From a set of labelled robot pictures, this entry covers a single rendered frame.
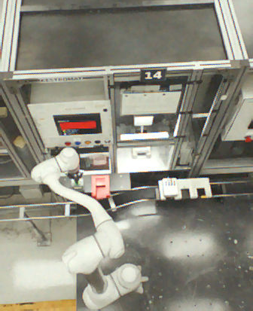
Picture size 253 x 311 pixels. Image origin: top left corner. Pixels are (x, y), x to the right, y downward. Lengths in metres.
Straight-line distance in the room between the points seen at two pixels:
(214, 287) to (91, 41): 1.82
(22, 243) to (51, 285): 0.47
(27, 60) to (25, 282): 2.18
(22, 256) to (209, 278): 1.69
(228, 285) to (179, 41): 1.70
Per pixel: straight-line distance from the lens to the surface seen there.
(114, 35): 1.85
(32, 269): 3.45
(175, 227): 2.75
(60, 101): 1.85
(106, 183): 2.53
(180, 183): 2.66
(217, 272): 2.73
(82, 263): 1.86
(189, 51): 1.80
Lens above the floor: 3.30
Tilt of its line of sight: 62 degrees down
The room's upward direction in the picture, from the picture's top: straight up
